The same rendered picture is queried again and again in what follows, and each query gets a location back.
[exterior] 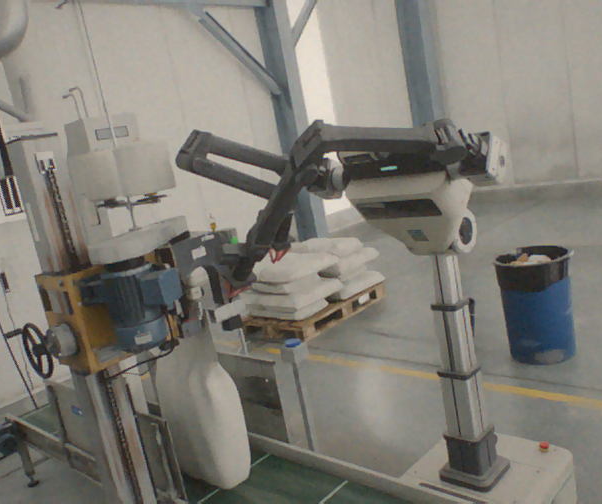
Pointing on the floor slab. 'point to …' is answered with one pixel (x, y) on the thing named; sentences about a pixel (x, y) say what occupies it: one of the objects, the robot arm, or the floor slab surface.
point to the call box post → (305, 406)
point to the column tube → (51, 240)
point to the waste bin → (537, 304)
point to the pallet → (274, 327)
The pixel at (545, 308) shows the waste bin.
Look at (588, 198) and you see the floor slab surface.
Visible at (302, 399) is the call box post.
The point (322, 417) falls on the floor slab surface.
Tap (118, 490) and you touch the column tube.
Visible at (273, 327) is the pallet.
